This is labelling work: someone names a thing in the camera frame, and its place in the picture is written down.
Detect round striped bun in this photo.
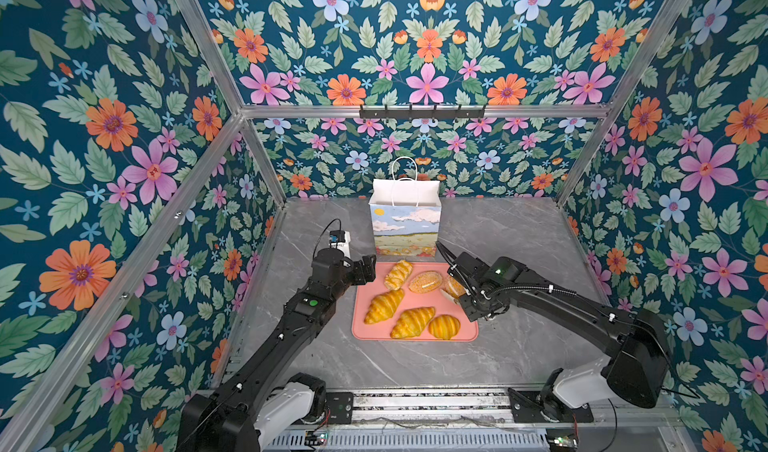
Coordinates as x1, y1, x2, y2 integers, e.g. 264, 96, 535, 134
427, 314, 461, 340

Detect painted landscape paper bag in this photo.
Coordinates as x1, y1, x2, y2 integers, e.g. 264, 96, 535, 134
369, 157, 442, 257

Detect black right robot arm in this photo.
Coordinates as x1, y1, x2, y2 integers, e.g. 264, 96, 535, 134
448, 252, 671, 414

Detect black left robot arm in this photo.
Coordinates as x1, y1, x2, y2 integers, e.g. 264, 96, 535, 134
176, 247, 376, 451

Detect oval seeded bread roll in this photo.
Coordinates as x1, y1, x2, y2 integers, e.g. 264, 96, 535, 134
408, 270, 443, 294

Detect small croissant top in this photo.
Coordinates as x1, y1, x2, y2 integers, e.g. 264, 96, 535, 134
384, 260, 413, 291

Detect croissant left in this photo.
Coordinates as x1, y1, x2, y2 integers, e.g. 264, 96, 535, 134
364, 289, 405, 325

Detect pink rectangular tray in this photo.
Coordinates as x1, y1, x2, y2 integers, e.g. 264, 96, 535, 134
351, 262, 479, 342

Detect croissant centre bottom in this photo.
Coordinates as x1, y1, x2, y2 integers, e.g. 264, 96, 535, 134
390, 307, 436, 339

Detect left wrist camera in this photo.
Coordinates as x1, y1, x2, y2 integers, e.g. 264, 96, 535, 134
328, 229, 351, 258

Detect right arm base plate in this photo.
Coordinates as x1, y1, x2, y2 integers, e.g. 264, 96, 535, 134
506, 387, 594, 424

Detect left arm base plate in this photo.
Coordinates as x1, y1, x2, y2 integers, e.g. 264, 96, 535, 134
310, 391, 355, 427

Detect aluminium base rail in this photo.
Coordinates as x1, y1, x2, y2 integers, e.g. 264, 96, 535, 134
267, 386, 695, 451

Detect black hook rail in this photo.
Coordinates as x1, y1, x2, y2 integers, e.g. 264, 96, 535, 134
358, 104, 486, 121

